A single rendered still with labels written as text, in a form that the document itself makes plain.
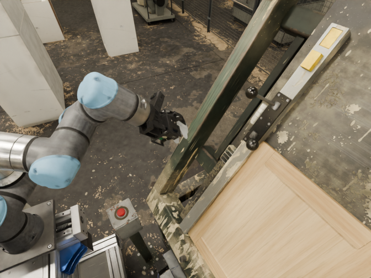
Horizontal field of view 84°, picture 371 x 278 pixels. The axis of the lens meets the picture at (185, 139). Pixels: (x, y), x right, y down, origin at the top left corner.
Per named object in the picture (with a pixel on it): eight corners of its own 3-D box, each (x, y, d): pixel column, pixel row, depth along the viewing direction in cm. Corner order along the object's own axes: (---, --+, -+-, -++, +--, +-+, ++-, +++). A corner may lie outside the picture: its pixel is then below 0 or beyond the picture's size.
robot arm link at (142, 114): (117, 102, 54) (139, 86, 50) (131, 109, 57) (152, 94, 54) (119, 126, 50) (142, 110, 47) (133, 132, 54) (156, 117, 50)
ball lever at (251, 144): (246, 135, 73) (242, 148, 62) (252, 126, 72) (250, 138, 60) (255, 141, 73) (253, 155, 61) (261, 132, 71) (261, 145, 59)
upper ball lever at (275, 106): (272, 109, 69) (240, 93, 64) (279, 100, 67) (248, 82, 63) (277, 114, 66) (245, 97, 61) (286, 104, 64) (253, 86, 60)
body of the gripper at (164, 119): (164, 147, 62) (133, 136, 53) (159, 123, 66) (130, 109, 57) (184, 137, 59) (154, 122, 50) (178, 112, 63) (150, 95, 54)
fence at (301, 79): (184, 223, 101) (178, 225, 98) (334, 28, 60) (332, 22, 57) (190, 231, 98) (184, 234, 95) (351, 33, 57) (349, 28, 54)
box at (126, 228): (115, 222, 114) (105, 209, 100) (134, 210, 118) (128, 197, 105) (122, 242, 107) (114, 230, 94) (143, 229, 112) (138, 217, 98)
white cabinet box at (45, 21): (35, 36, 453) (15, -2, 399) (63, 31, 469) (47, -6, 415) (35, 44, 426) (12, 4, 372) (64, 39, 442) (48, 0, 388)
